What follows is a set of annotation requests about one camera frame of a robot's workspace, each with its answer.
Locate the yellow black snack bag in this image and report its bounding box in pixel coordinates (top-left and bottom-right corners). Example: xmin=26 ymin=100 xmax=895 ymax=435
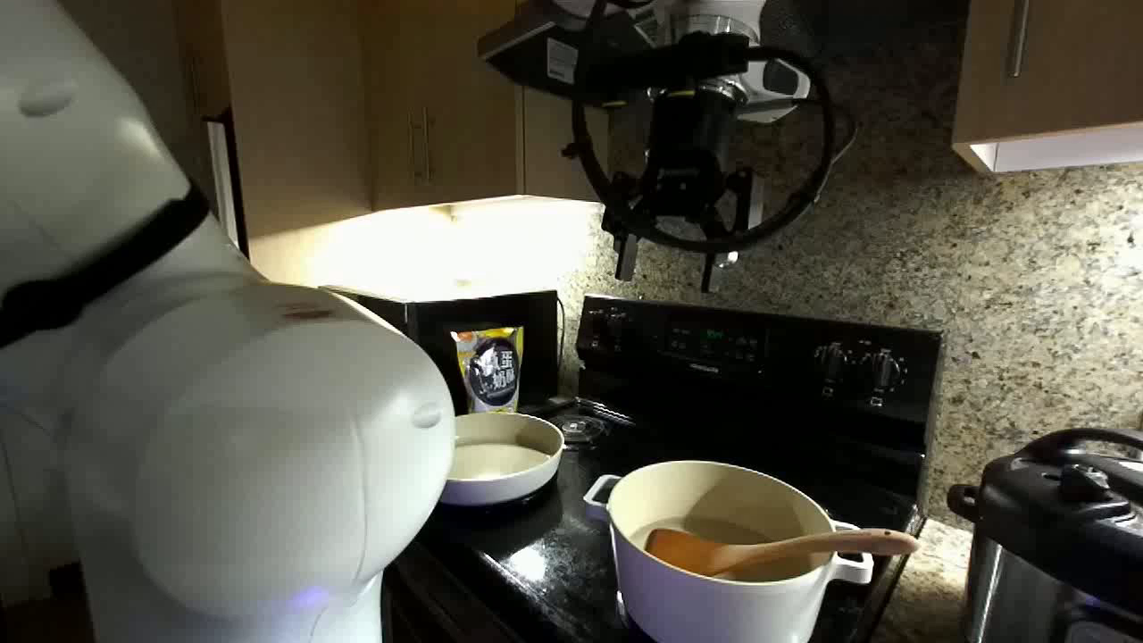
xmin=448 ymin=322 xmax=530 ymax=417

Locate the black electric stove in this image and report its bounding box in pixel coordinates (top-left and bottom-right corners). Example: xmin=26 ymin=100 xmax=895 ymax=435
xmin=384 ymin=298 xmax=942 ymax=643

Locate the silver black pressure cooker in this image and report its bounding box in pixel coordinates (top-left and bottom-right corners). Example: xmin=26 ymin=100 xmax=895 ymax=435
xmin=948 ymin=427 xmax=1143 ymax=643

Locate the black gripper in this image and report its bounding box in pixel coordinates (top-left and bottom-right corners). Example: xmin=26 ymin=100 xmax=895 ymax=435
xmin=605 ymin=89 xmax=758 ymax=298

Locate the white pot with handles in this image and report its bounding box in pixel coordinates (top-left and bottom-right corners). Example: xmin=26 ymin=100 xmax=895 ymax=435
xmin=583 ymin=458 xmax=877 ymax=643

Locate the white shallow pan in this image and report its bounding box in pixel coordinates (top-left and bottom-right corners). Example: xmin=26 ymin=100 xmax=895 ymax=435
xmin=438 ymin=409 xmax=567 ymax=510

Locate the wooden upper cabinet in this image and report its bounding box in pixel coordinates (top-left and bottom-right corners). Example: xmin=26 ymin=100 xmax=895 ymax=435
xmin=218 ymin=0 xmax=599 ymax=243
xmin=949 ymin=0 xmax=1143 ymax=180

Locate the wooden cooking spoon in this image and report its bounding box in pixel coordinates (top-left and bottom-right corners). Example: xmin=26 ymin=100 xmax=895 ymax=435
xmin=643 ymin=527 xmax=920 ymax=581

